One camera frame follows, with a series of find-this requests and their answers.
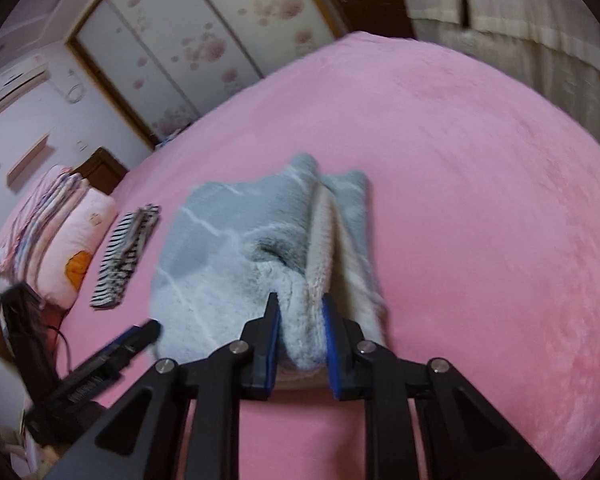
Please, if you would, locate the grey white diamond-pattern fuzzy sweater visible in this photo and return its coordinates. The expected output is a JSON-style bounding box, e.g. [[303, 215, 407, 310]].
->
[[150, 152, 389, 392]]

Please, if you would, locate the wooden wall shelf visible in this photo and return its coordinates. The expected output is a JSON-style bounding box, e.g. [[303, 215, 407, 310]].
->
[[6, 134, 50, 189]]

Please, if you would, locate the cream cloth-covered furniture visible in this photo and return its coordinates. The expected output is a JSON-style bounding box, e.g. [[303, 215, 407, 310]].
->
[[402, 0, 600, 161]]

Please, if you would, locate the wall cable loop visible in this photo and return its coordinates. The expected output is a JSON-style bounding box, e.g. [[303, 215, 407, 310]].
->
[[64, 68, 87, 104]]

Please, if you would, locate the white air conditioner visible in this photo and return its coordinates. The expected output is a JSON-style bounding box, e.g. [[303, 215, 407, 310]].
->
[[0, 55, 51, 128]]

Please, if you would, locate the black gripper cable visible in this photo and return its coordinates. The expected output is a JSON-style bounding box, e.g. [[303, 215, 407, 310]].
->
[[45, 326, 72, 369]]

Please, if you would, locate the pink fleece blanket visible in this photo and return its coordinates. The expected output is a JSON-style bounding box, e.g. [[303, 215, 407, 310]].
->
[[55, 31, 600, 480]]

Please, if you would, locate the floral sliding-door wardrobe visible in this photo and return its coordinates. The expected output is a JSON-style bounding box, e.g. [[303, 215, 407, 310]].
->
[[67, 0, 350, 150]]

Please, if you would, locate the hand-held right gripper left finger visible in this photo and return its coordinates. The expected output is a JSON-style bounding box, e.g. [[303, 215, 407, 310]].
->
[[42, 292, 282, 480]]

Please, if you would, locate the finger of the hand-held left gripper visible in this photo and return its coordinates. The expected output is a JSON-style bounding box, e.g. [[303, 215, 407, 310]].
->
[[2, 284, 56, 406], [55, 320, 162, 409]]

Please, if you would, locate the black white striped cloth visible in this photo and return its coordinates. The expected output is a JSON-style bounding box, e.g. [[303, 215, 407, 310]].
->
[[90, 204, 162, 310]]

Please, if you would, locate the dark wooden headboard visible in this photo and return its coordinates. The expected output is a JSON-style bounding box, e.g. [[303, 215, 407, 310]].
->
[[75, 147, 130, 196]]

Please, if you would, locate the pink pillow with orange print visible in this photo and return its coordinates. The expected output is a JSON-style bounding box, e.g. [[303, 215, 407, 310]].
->
[[27, 187, 118, 309]]

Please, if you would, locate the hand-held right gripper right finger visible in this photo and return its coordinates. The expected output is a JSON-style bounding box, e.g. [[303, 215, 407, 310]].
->
[[321, 293, 563, 480]]

